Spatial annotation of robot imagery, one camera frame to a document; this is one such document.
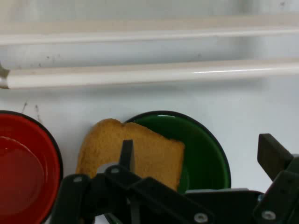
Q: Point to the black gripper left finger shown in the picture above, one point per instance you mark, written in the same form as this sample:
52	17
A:
112	186

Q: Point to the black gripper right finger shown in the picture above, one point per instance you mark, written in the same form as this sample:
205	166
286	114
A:
275	163

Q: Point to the toasted bread slice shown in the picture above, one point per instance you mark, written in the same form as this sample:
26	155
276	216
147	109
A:
151	154

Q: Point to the green enamel bowl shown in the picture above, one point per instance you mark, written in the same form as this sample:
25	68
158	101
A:
203	154

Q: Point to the red enamel bowl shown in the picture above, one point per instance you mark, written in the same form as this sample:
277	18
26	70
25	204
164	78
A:
25	168

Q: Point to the white rack rails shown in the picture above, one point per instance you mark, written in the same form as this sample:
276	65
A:
140	72

